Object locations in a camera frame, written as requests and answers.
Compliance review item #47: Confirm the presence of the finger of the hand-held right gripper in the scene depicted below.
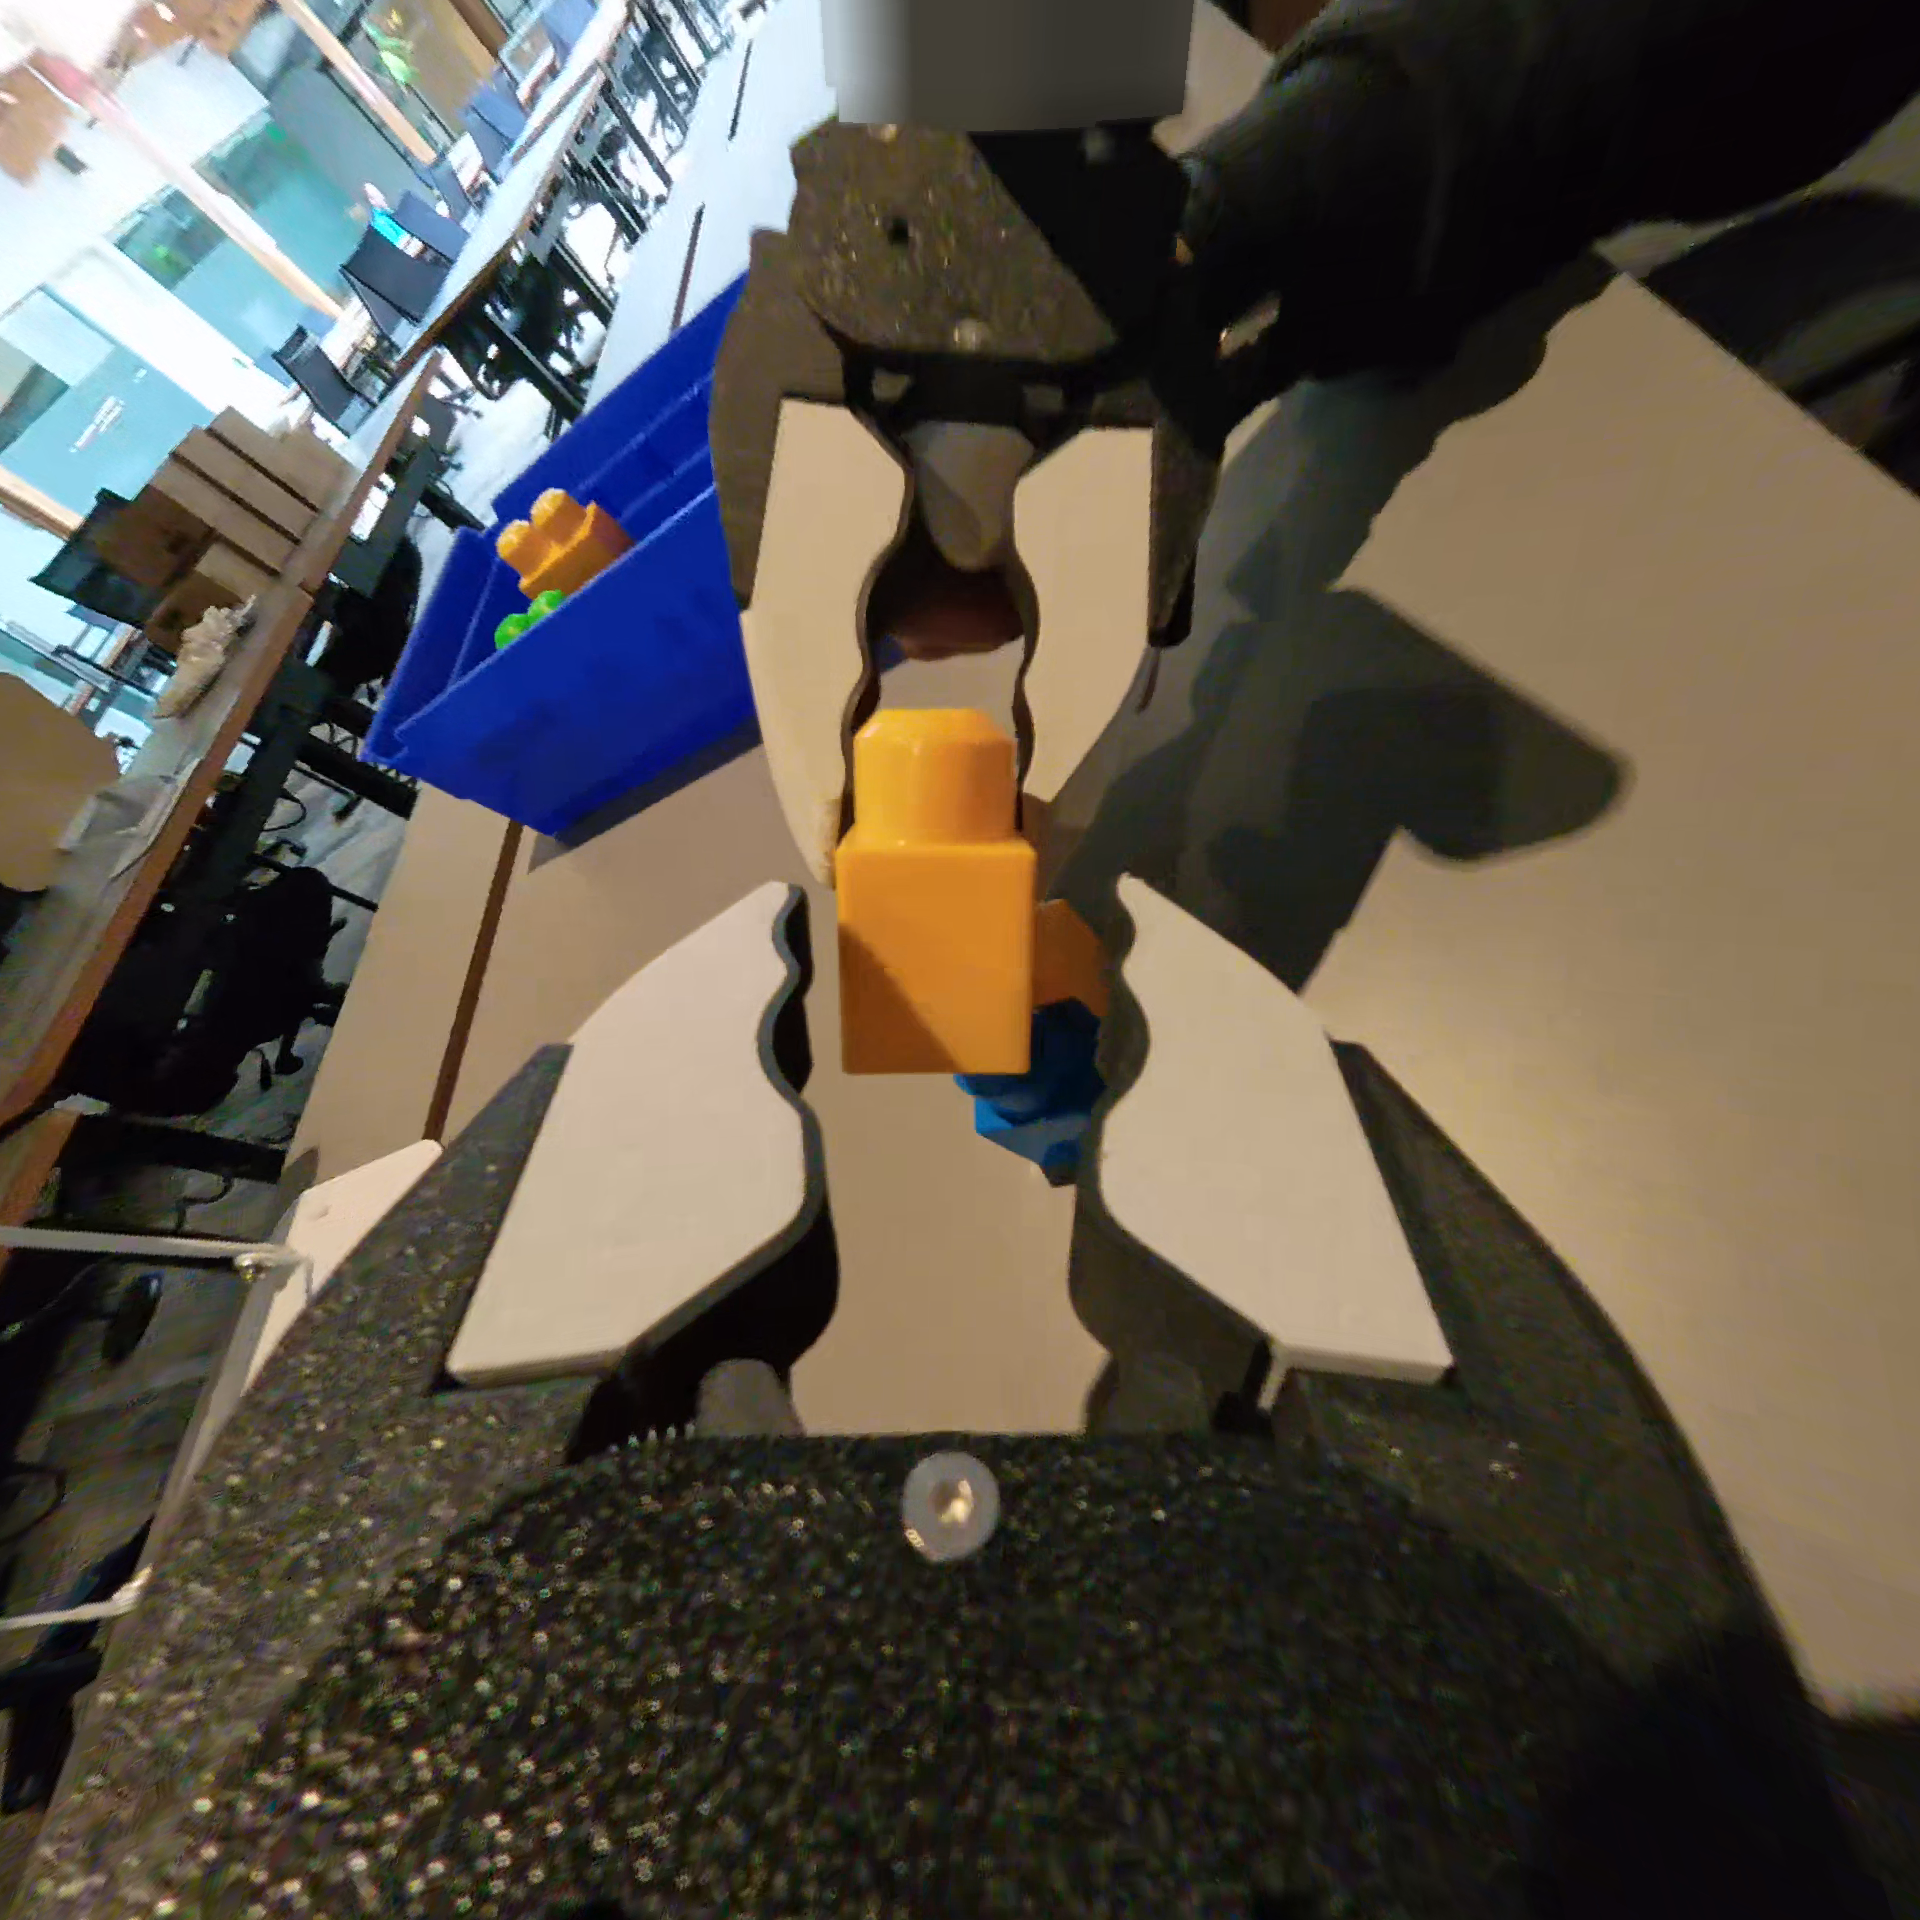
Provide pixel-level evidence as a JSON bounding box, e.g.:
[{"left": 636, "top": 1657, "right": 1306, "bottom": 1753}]
[
  {"left": 744, "top": 398, "right": 921, "bottom": 886},
  {"left": 1016, "top": 423, "right": 1169, "bottom": 807}
]

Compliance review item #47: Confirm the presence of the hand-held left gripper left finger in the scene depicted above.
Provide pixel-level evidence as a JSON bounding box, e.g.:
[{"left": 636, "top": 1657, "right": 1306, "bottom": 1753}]
[{"left": 449, "top": 884, "right": 827, "bottom": 1386}]

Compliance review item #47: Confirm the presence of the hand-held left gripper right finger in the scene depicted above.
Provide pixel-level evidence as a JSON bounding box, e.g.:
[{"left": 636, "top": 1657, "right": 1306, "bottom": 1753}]
[{"left": 1073, "top": 877, "right": 1457, "bottom": 1374}]

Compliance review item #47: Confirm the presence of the blue block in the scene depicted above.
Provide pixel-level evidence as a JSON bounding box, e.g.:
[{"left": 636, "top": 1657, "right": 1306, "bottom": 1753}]
[{"left": 957, "top": 1001, "right": 1108, "bottom": 1186}]

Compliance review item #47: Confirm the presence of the blue plastic bin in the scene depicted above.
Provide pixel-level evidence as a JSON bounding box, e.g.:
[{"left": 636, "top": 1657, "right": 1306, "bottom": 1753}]
[{"left": 363, "top": 270, "right": 770, "bottom": 838}]

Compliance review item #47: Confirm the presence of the orange single-stud block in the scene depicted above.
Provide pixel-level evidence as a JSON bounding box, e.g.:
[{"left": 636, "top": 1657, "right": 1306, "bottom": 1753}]
[{"left": 834, "top": 708, "right": 1040, "bottom": 1076}]

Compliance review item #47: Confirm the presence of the person's right hand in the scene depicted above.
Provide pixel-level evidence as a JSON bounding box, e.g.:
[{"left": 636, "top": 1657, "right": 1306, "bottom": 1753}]
[{"left": 1177, "top": 0, "right": 1920, "bottom": 455}]

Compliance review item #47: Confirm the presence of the orange two-stud block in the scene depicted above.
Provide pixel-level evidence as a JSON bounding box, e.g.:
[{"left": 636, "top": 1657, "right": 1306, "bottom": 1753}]
[{"left": 496, "top": 489, "right": 634, "bottom": 602}]

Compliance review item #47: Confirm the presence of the long white table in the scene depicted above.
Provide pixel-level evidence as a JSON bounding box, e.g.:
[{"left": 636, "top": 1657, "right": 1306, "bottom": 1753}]
[{"left": 404, "top": 0, "right": 722, "bottom": 394}]

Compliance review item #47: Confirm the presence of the black office chair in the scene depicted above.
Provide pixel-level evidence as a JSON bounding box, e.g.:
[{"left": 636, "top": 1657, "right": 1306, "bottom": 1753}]
[
  {"left": 271, "top": 322, "right": 379, "bottom": 437},
  {"left": 59, "top": 862, "right": 354, "bottom": 1190},
  {"left": 337, "top": 188, "right": 472, "bottom": 345}
]

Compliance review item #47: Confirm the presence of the wooden desk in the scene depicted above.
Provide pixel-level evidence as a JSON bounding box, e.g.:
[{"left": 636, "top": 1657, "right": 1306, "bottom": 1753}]
[{"left": 0, "top": 347, "right": 453, "bottom": 1217}]

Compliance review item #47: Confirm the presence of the stack of cardboard boxes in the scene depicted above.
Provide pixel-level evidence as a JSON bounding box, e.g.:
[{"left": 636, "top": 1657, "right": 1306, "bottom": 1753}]
[{"left": 138, "top": 405, "right": 365, "bottom": 606}]

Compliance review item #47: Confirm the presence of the white cloth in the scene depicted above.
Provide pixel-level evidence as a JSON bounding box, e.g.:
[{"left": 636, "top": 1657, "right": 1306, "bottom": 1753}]
[{"left": 151, "top": 594, "right": 260, "bottom": 721}]

